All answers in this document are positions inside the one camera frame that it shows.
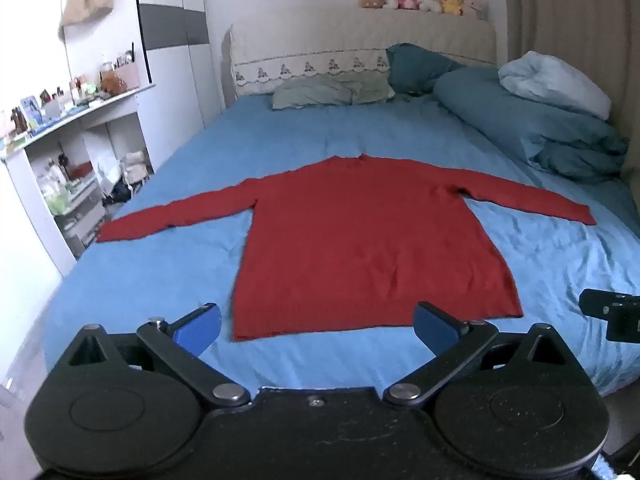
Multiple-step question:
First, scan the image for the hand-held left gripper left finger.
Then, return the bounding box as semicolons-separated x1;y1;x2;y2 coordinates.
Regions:
66;302;251;406

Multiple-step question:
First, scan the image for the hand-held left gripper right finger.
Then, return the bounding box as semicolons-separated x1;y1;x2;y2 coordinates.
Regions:
382;301;568;406

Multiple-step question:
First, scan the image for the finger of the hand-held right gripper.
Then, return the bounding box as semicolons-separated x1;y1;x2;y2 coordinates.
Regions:
605;309;640;344
579;288;640;322

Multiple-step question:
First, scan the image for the red knit sweater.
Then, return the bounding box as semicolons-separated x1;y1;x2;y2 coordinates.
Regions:
96;155;597;343

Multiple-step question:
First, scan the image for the blue bed sheet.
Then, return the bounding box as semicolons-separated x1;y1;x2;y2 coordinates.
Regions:
42;92;640;401

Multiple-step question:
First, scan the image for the clear plastic storage basket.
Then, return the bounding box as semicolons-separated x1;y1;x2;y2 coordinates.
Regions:
52;180;109;257

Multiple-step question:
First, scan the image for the teal duvet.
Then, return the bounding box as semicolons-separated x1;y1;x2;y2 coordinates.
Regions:
433;66;630;184

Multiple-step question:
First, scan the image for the light blue blanket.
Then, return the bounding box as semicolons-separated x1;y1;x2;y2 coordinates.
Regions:
498;51;612;121

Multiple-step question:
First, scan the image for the white shelf unit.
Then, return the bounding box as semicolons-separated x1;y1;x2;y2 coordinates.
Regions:
0;82;157;278

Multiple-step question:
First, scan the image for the sage green pillow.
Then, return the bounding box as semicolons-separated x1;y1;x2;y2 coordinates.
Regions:
271;77;396;111

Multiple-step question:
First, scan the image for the teal pillow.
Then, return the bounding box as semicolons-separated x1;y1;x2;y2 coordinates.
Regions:
386;43;463;95

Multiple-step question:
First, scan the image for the pink box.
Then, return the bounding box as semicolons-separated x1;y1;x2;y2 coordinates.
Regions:
117;62;141;92

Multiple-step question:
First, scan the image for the glass jar with brown contents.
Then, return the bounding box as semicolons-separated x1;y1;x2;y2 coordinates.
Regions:
99;62;129;97

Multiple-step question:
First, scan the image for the white wardrobe with grey band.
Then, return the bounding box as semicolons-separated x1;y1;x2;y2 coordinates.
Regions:
134;0;224;173

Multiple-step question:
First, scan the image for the cream embroidered headboard cover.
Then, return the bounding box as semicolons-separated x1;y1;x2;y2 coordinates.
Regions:
229;7;497;100

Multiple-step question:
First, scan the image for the beige curtain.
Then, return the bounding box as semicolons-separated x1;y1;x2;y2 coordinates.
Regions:
502;0;640;183

